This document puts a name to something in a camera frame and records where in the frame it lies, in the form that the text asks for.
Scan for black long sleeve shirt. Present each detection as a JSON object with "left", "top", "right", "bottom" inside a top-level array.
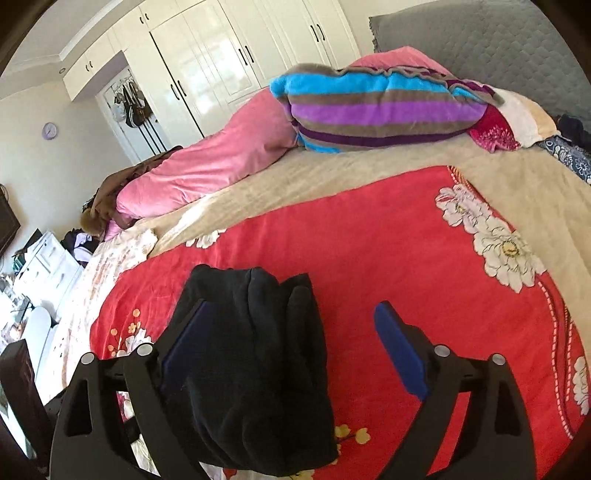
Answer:
[{"left": 160, "top": 264, "right": 338, "bottom": 477}]

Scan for dark clothes pile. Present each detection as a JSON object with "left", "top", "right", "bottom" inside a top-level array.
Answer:
[{"left": 60, "top": 229, "right": 99, "bottom": 268}]

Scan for red floral blanket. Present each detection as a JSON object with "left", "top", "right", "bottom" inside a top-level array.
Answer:
[{"left": 90, "top": 168, "right": 589, "bottom": 479}]

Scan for white drawer cabinet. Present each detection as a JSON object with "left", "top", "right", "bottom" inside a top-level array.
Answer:
[{"left": 14, "top": 231, "right": 83, "bottom": 323}]

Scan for brown fur-trimmed coat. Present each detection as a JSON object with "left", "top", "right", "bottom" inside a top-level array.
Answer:
[{"left": 79, "top": 145, "right": 182, "bottom": 238}]

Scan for beige bed sheet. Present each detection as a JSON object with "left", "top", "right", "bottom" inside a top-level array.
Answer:
[{"left": 43, "top": 136, "right": 590, "bottom": 394}]

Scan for pink duvet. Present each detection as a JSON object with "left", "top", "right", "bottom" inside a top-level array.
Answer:
[{"left": 103, "top": 45, "right": 452, "bottom": 243}]

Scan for magenta patterned cloth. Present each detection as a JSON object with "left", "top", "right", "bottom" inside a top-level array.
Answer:
[{"left": 467, "top": 105, "right": 521, "bottom": 153}]

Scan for bags hanging on door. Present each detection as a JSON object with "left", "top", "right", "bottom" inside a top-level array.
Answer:
[{"left": 110, "top": 77, "right": 152, "bottom": 128}]

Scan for striped plush pillow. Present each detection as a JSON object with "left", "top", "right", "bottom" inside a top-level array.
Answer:
[{"left": 270, "top": 64, "right": 503, "bottom": 153}]

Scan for dark blue patterned garment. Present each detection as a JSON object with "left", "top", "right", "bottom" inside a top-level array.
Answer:
[{"left": 537, "top": 114, "right": 591, "bottom": 185}]

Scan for white wardrobe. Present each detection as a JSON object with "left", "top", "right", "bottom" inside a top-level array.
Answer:
[{"left": 64, "top": 0, "right": 361, "bottom": 163}]

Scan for grey quilted headboard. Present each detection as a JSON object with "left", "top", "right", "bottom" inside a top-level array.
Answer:
[{"left": 369, "top": 1, "right": 590, "bottom": 126}]

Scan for round wall clock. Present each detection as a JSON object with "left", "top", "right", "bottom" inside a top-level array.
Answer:
[{"left": 42, "top": 122, "right": 59, "bottom": 141}]

